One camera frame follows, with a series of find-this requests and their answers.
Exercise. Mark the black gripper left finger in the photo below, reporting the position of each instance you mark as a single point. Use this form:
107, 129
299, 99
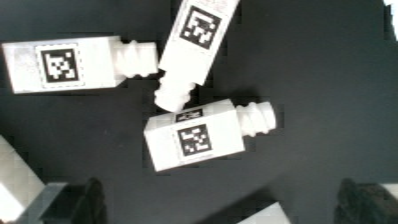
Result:
79, 207

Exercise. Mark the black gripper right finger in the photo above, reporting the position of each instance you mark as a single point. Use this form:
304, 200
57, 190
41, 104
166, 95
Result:
366, 203

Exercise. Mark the white table leg front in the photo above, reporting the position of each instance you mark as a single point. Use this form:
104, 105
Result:
199, 134

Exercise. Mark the white table leg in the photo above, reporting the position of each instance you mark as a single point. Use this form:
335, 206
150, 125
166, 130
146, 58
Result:
77, 64
191, 49
199, 134

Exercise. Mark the white square table top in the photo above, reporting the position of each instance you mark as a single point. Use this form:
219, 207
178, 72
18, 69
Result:
269, 216

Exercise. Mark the white obstacle fence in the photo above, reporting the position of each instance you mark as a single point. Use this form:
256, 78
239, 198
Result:
20, 183

